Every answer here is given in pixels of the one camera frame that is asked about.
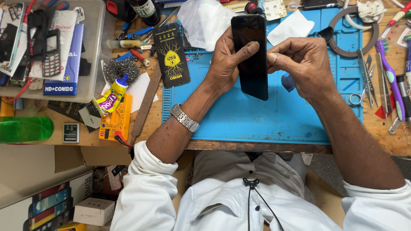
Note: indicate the person's left hand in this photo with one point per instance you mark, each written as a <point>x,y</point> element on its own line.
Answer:
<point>221,70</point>

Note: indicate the person's right hand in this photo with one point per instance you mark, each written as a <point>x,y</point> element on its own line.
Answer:
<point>308,67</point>

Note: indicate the steel tweezers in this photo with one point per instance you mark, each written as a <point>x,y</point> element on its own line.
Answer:
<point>364,70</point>

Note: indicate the small clear glue syringe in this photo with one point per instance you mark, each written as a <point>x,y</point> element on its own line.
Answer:
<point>127,44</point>

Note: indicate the blue silicone repair mat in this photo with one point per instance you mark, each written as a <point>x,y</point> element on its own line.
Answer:
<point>231,122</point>

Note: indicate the red multimeter probe lead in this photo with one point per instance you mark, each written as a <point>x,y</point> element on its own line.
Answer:
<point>122,138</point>

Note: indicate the black smartphone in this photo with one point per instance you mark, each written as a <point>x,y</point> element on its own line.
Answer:
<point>253,80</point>

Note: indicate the white paper wipe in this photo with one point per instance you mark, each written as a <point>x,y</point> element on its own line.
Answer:
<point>289,29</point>

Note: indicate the yellow glue tube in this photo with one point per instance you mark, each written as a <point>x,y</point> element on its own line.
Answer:
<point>110,98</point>

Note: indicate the dark glass bottle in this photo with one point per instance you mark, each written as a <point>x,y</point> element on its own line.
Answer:
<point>144,11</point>

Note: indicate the green plastic bottle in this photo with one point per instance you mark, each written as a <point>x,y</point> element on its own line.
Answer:
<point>24,129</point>

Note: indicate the black and silver pen tool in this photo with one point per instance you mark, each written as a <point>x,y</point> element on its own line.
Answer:
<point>404,96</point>

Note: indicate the white crumpled cloth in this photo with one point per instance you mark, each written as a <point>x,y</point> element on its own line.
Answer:
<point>371,9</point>

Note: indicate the box of phone cases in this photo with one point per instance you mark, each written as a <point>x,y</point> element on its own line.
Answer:
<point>48,207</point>

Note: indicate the white plastic bag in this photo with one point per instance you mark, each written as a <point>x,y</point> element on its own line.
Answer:
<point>205,22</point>

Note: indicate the black tempered glass packet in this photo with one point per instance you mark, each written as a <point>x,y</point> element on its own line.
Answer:
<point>171,56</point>

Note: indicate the long brown metal file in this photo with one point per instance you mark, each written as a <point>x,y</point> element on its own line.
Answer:
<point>146,102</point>

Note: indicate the black flat card packet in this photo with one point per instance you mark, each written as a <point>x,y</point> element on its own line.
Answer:
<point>69,110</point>

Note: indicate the white shirt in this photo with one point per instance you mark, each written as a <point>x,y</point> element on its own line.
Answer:
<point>218,205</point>

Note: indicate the red and white screwdriver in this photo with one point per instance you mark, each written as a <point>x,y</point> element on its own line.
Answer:
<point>396,20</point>

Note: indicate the purple toothbrush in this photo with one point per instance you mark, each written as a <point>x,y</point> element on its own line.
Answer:
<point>391,78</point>

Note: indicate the small white cardboard box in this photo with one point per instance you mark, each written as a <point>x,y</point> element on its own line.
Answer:
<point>93,211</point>

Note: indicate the blue film scrap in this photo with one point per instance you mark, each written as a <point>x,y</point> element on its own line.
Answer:
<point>288,82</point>

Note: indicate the clear plastic bin with parts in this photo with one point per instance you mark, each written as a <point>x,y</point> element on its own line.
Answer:
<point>48,51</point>

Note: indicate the metal coil spring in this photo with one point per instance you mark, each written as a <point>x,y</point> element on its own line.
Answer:
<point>395,125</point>

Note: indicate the yellow multimeter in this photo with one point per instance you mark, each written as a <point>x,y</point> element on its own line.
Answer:
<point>120,123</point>

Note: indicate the white circuit board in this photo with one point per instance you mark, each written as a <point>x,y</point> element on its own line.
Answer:
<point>275,10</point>

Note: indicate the silver metal wristwatch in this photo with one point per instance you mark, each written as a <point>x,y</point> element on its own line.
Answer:
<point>184,118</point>

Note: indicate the small steel scissors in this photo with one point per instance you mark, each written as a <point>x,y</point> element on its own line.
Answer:
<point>361,98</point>

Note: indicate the white paper sheet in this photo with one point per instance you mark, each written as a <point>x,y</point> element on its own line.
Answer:
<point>141,91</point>

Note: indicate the steel wool ball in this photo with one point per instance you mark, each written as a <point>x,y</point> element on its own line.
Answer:
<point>120,69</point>

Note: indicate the brown cardboard flap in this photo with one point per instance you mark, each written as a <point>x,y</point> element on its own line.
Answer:
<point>93,157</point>

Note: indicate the small phone battery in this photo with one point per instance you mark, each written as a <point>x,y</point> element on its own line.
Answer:
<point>71,132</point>

